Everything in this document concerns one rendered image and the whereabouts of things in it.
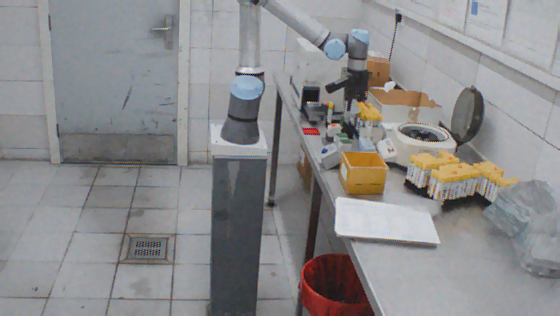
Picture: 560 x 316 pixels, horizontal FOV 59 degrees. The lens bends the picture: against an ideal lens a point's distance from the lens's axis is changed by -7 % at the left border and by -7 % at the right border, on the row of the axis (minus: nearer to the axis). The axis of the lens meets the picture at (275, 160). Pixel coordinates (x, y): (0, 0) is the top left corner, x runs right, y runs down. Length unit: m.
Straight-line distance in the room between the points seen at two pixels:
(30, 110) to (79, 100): 0.40
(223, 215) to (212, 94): 1.85
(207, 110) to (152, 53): 0.58
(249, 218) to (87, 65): 2.05
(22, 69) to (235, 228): 2.33
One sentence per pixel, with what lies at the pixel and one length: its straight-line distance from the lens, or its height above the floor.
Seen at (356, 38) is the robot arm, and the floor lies 1.32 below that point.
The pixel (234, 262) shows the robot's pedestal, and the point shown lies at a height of 0.40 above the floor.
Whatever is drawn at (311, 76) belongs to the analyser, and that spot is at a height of 1.05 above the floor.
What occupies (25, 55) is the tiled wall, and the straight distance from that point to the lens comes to 3.94.
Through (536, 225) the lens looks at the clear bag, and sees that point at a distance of 1.61.
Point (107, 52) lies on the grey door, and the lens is 3.73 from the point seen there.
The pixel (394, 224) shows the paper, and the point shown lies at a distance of 1.61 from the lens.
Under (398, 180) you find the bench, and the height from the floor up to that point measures 0.88.
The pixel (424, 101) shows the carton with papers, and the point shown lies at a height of 0.99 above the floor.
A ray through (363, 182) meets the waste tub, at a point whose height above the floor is 0.92.
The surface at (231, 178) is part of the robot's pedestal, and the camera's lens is 2.00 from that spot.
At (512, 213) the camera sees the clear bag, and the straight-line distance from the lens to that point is 1.73.
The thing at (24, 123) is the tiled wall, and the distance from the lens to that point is 4.10.
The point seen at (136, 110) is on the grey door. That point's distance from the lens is 3.82.
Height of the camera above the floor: 1.67
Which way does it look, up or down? 24 degrees down
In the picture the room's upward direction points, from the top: 5 degrees clockwise
